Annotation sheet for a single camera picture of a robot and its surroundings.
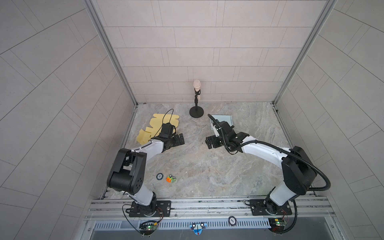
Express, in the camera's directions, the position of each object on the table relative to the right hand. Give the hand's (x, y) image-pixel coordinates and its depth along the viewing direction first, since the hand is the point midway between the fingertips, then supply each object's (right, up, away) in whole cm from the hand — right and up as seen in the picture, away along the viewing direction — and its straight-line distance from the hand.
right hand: (210, 140), depth 87 cm
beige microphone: (-8, +33, +4) cm, 35 cm away
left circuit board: (-29, -35, -22) cm, 50 cm away
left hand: (-18, 0, +7) cm, 19 cm away
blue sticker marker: (-7, -35, -22) cm, 42 cm away
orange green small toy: (-22, -19, -8) cm, 30 cm away
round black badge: (+9, -34, -19) cm, 40 cm away
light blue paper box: (+14, +12, +19) cm, 26 cm away
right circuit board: (+29, -35, -19) cm, 50 cm away
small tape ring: (-29, -20, -6) cm, 36 cm away
